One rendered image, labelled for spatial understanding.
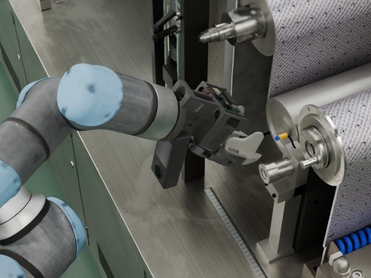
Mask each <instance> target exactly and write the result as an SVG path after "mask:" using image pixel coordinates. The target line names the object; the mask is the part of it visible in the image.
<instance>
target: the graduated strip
mask: <svg viewBox="0 0 371 278"><path fill-rule="evenodd" d="M203 191H204V192H205V194H206V196H207V197H208V199H209V201H210V202H211V204H212V205H213V207H214V209H215V210H216V212H217V213H218V215H219V217H220V218H221V220H222V221H223V223H224V225H225V227H226V228H227V230H228V231H229V233H230V234H231V236H232V238H233V239H234V241H235V243H236V244H237V246H238V247H239V249H240V251H241V253H242V254H243V255H244V257H245V259H246V260H247V262H248V264H249V265H250V267H251V269H252V270H253V272H254V273H255V275H256V276H257V278H269V276H268V275H267V273H266V272H265V270H264V268H263V267H262V265H261V263H260V262H259V261H258V259H257V257H256V256H255V254H254V252H253V251H252V249H251V248H250V246H249V245H248V243H247V242H246V240H245V238H244V237H243V235H242V233H241V232H240V230H239V229H238V227H237V225H236V224H235V222H234V221H233V219H232V218H231V216H230V214H229V213H228V211H227V209H226V208H225V206H224V205H223V203H222V202H221V200H220V199H219V197H218V195H217V194H216V192H215V190H214V189H213V187H212V186H211V187H209V188H206V189H204V190H203Z"/></svg>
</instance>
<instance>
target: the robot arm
mask: <svg viewBox="0 0 371 278"><path fill-rule="evenodd" d="M226 91H227V89H226V88H223V87H219V86H217V85H214V84H211V83H208V82H205V81H202V82H201V84H200V85H199V86H198V87H197V88H196V90H192V89H190V87H189V85H188V84H187V82H186V81H183V80H180V79H179V80H178V81H177V82H176V83H175V85H174V86H173V87H172V89H169V88H166V87H163V86H161V85H157V84H154V83H150V82H147V81H144V80H142V79H138V78H135V77H132V76H128V75H125V74H122V73H119V72H116V71H112V70H111V69H109V68H106V67H104V66H99V65H89V64H86V63H80V64H77V65H74V66H72V67H71V69H70V70H69V71H67V72H66V73H65V74H64V75H63V77H48V78H43V79H41V80H38V81H36V82H32V83H30V84H28V85H27V86H25V87H24V88H23V89H22V91H21V92H20V94H19V98H18V101H17V109H16V110H15V111H14V112H13V113H12V114H11V115H10V116H9V117H8V118H7V119H6V120H5V121H4V122H3V123H2V124H1V125H0V246H1V248H0V278H60V277H61V275H62V274H63V273H64V272H65V271H66V269H67V268H68V267H69V266H70V265H71V264H72V263H73V262H74V261H75V260H76V259H77V256H78V254H79V253H80V251H81V250H82V249H83V247H84V245H85V243H86V231H85V228H84V226H83V223H82V221H81V220H80V218H79V217H78V216H77V214H76V213H75V212H74V210H73V209H71V208H70V207H69V206H68V205H67V206H66V205H65V203H64V202H63V201H61V200H60V199H57V198H55V197H47V198H46V197H45V196H44V195H43V194H32V193H30V191H29V190H28V189H27V188H26V187H25V186H24V184H25V182H26V181H27V180H28V179H29V178H30V177H31V176H32V175H33V174H34V173H35V172H36V171H37V170H38V169H39V167H40V166H41V165H42V164H43V163H44V162H45V161H46V160H47V159H48V158H49V157H50V156H51V155H52V154H53V153H54V152H55V151H56V149H57V148H58V147H59V146H60V145H61V144H62V143H63V141H64V140H65V139H66V138H68V136H69V135H70V134H71V133H73V132H74V131H87V130H99V129H104V130H111V131H115V132H120V133H124V134H127V135H132V136H135V137H140V138H144V139H148V140H152V141H157V145H156V149H155V153H154V157H153V161H152V165H151V170H152V171H153V173H154V175H155V176H156V178H157V180H158V181H159V183H160V184H161V186H162V187H163V189H168V188H172V187H174V186H177V184H178V180H179V176H180V173H181V170H182V166H183V162H184V159H185V156H186V152H187V148H188V147H189V149H190V150H191V151H192V152H193V153H195V154H196V155H199V156H201V157H203V158H207V159H208V160H209V161H213V162H216V163H218V164H220V165H223V166H226V167H238V166H240V165H245V164H249V163H253V162H255V161H257V160H258V159H260V157H261V156H262V155H261V154H260V153H257V152H256V150H257V148H258V147H259V145H260V143H261V142H262V140H263V137H264V135H263V133H261V132H255V133H253V134H251V135H249V136H247V135H246V134H245V133H243V132H242V131H240V130H241V129H242V128H243V127H244V126H245V125H246V123H247V122H248V121H249V120H248V119H246V118H244V115H243V113H244V111H245V108H244V107H243V106H237V104H236V103H235V101H234V100H233V98H232V97H231V95H230V94H229V93H228V92H226ZM223 142H224V143H223ZM222 143H223V144H222ZM220 144H222V145H221V146H220Z"/></svg>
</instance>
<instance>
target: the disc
mask: <svg viewBox="0 0 371 278"><path fill-rule="evenodd" d="M308 114H314V115H316V116H317V117H319V118H320V119H321V120H322V121H323V122H324V123H325V125H326V126H327V128H328V129H329V131H330V133H331V135H332V137H333V139H334V141H335V144H336V147H337V152H338V158H339V167H338V172H337V174H336V175H335V176H334V177H331V178H326V177H324V176H322V175H321V174H319V173H318V172H317V171H316V169H314V168H313V167H312V169H313V170H314V172H315V173H316V174H317V175H318V176H319V177H320V178H321V179H322V180H323V181H324V182H325V183H327V184H329V185H332V186H337V185H340V184H341V183H342V182H343V181H344V179H345V176H346V171H347V161H346V154H345V149H344V146H343V143H342V140H341V138H340V135H339V133H338V131H337V129H336V127H335V125H334V124H333V122H332V121H331V119H330V118H329V117H328V115H327V114H326V113H325V112H324V111H323V110H322V109H320V108H319V107H318V106H316V105H313V104H308V105H305V106H303V107H302V108H301V111H300V113H299V117H298V131H299V135H300V125H301V121H302V119H303V117H304V116H305V115H308Z"/></svg>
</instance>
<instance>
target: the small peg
mask: <svg viewBox="0 0 371 278"><path fill-rule="evenodd" d="M317 163H318V160H317V158H316V157H315V156H312V157H310V158H308V159H305V160H302V161H301V162H300V165H301V167H302V168H307V167H309V166H311V165H314V164H317Z"/></svg>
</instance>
